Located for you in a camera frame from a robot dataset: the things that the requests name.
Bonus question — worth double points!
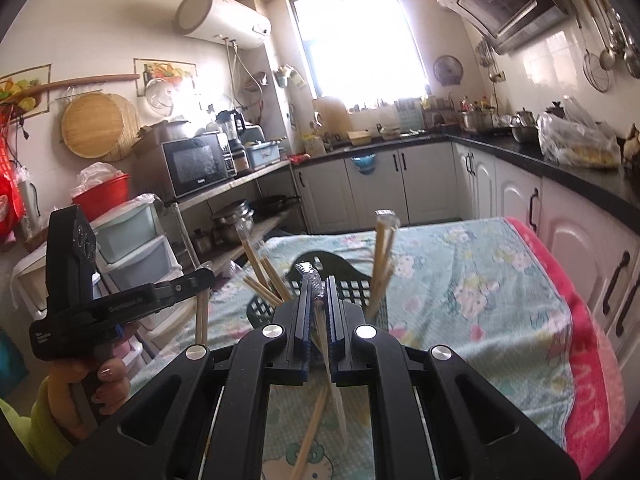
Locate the pile of wooden chopsticks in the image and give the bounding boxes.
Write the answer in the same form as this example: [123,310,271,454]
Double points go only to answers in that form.
[239,237,294,311]

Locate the black microwave oven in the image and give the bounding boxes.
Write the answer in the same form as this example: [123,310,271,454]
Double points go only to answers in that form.
[161,131,238,201]

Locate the row of hanging kitchen utensils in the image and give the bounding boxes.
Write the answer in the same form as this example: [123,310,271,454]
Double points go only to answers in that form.
[569,0,640,81]

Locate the red hanging bag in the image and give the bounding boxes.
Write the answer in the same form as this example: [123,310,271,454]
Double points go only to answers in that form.
[0,105,22,242]

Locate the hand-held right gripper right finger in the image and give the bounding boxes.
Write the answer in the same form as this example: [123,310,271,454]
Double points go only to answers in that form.
[324,275,582,480]

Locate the plastic drawer unit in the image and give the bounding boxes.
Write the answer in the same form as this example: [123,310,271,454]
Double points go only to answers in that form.
[92,194,187,357]

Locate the black range hood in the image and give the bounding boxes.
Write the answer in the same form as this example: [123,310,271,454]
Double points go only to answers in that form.
[436,0,572,57]

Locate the small round fan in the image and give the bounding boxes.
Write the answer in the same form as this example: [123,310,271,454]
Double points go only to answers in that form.
[432,54,464,87]

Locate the large steel cooking pot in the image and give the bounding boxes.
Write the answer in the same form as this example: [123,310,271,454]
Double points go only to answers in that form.
[459,110,497,134]

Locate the plastic-wrapped wooden chopstick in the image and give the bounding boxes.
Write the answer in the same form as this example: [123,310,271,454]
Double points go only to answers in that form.
[369,212,402,322]
[371,209,396,312]
[195,260,221,349]

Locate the black kitchen countertop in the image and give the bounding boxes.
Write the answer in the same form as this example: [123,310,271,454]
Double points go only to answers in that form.
[295,131,640,222]

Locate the beige cutting board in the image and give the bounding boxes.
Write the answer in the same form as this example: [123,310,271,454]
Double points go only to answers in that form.
[312,97,349,137]

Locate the red plastic basin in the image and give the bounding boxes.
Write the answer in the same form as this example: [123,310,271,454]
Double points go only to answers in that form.
[71,172,133,223]

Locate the plain wooden chopstick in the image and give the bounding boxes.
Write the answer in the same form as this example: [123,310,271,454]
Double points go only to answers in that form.
[290,382,332,480]

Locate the round wooden cutting board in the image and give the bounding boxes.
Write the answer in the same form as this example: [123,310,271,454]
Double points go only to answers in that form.
[60,91,144,162]

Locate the white plastic food cover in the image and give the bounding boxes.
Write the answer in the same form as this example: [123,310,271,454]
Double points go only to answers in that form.
[144,77,177,117]

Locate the black blender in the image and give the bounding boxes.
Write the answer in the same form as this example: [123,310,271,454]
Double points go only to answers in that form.
[216,110,247,154]

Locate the cartoon cat printed blanket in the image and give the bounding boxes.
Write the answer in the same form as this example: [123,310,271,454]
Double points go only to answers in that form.
[125,217,576,480]

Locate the hanging wire strainer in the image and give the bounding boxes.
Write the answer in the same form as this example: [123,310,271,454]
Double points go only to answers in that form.
[581,49,614,94]

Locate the fruit wall poster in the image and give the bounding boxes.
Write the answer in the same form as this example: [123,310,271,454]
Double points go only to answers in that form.
[133,58,197,97]
[0,63,53,122]

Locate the steel thermos bottle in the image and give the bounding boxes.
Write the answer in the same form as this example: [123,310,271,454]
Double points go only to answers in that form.
[14,165,42,237]

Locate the person's left hand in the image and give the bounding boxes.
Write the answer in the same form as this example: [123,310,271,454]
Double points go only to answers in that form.
[46,359,132,444]

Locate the green plastic utensil basket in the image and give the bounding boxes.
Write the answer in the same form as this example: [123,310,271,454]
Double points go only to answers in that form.
[246,249,392,333]

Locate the kitchen shelf rack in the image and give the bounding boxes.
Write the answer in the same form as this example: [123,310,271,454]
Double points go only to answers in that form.
[164,159,307,272]

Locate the black frying pan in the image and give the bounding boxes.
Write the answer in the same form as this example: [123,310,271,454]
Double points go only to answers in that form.
[250,193,302,217]

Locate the steel mixing bowl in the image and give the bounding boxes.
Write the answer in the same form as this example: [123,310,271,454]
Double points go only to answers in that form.
[509,125,542,144]

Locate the wall-mounted cup holder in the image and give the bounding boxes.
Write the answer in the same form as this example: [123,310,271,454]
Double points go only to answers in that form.
[273,64,307,89]

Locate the ginger root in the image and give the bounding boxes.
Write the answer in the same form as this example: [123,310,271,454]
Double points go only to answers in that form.
[622,122,640,162]

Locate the long wooden rolling pin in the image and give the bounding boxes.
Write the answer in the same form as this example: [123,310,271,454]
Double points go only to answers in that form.
[9,73,142,107]

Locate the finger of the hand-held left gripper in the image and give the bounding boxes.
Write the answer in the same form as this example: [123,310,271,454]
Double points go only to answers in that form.
[149,267,217,307]

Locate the white water heater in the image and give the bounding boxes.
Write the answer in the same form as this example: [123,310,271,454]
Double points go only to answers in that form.
[174,0,274,52]

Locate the brown cardboard box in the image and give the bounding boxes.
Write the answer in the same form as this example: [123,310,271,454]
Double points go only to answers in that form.
[131,120,194,162]

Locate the light blue container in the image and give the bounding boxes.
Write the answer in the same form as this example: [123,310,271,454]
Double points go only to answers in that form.
[246,141,282,171]

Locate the clear plastic food bag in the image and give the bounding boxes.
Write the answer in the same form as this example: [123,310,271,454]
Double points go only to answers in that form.
[536,94,622,169]

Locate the pink towel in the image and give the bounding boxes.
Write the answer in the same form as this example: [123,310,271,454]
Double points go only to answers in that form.
[502,216,629,467]

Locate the clear plastic-wrapped utensil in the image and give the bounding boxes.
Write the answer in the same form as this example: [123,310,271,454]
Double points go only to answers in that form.
[295,262,351,448]

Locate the person's left forearm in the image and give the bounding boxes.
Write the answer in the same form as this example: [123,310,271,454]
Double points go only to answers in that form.
[0,375,78,478]

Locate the stacked steel pots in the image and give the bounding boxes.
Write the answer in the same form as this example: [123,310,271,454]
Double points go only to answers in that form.
[210,200,257,244]

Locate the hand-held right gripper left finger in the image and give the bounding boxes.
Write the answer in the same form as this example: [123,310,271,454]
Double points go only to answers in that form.
[55,275,314,480]

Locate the blue bowl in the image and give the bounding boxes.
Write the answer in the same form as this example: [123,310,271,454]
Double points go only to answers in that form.
[350,153,378,177]

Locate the kitchen window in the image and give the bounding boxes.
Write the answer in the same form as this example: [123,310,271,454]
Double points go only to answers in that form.
[286,0,432,102]

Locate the white base cabinets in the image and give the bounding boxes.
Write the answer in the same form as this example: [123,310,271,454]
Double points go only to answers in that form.
[292,140,640,377]

